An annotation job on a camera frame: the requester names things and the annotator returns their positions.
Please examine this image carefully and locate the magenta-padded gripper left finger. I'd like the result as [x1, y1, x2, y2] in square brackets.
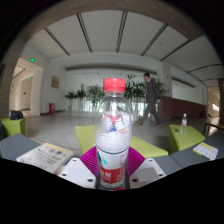
[58, 146, 100, 190]

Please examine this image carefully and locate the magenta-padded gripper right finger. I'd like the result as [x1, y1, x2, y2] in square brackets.
[127, 146, 167, 190]

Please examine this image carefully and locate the clear red-capped water bottle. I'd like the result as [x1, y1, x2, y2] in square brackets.
[94, 77, 134, 190]

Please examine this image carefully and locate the small clear water bottle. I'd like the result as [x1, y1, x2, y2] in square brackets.
[180, 113, 188, 135]

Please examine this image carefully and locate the printed magazine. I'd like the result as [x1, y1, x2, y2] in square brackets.
[15, 142, 74, 175]

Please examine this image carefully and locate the long green bench seat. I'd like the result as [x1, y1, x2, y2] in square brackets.
[74, 124, 169, 159]

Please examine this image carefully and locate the green seat block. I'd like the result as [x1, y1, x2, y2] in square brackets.
[168, 124, 206, 155]

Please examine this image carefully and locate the yellow and white leaflet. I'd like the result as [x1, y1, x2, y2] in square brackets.
[192, 141, 219, 161]

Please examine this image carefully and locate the red fire extinguisher cabinet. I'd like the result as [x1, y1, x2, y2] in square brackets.
[48, 102, 56, 115]

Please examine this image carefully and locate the person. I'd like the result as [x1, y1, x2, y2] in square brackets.
[134, 72, 163, 128]

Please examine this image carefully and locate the green seat cube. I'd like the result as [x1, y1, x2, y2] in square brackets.
[0, 117, 26, 138]

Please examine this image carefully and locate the dark wooden bench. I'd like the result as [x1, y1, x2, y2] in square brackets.
[203, 121, 224, 136]

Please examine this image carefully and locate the row of potted plants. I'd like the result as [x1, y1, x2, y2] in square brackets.
[64, 73, 168, 113]

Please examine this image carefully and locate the black bag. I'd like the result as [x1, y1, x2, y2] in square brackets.
[9, 110, 24, 121]

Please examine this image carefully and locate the brown wall plaque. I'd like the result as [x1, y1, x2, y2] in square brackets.
[50, 75, 61, 89]

